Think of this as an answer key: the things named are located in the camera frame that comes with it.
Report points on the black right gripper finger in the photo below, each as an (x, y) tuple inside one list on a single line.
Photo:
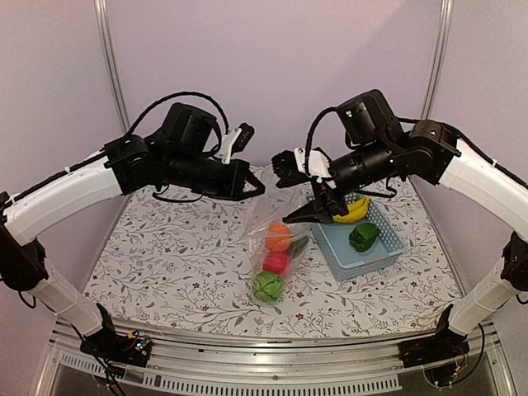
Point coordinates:
[(324, 218), (310, 210)]

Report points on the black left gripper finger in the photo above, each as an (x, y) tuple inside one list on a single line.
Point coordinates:
[(253, 180), (250, 194)]

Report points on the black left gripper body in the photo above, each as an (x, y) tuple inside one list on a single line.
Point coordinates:
[(188, 173)]

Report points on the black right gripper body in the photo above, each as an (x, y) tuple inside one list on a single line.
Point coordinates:
[(374, 161)]

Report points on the blue perforated plastic basket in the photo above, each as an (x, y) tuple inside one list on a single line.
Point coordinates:
[(352, 250)]

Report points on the yellow toy banana bunch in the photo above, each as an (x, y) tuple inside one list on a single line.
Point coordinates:
[(357, 211)]

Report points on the orange green toy mango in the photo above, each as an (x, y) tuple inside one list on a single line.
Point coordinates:
[(297, 246)]

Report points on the orange toy orange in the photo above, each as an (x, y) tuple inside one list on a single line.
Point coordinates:
[(278, 238)]

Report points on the green toy bell pepper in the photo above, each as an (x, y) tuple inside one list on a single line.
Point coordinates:
[(363, 236)]

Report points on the clear zip top bag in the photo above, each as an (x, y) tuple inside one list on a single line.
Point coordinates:
[(265, 210)]

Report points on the red toy apple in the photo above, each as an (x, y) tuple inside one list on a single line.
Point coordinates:
[(276, 262)]

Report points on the green toy cabbage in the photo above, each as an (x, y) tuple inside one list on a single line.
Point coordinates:
[(267, 287)]

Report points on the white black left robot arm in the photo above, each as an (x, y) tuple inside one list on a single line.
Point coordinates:
[(191, 149)]

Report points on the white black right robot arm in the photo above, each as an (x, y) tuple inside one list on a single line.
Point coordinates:
[(440, 154)]

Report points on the floral patterned table mat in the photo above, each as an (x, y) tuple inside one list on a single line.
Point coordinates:
[(185, 265)]

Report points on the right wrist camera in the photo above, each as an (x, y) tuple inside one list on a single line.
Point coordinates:
[(289, 167)]

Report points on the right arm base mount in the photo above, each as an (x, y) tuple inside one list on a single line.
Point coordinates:
[(443, 344)]

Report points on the aluminium front rail frame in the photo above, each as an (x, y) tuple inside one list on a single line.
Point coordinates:
[(186, 362)]

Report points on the right aluminium corner post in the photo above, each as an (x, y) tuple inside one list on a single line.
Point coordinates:
[(439, 54)]

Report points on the aluminium corner post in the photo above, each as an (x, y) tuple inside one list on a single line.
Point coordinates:
[(439, 54), (109, 57)]

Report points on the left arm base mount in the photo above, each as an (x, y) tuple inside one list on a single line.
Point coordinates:
[(131, 349)]

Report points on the left aluminium corner post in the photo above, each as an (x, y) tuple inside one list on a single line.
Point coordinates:
[(109, 57)]

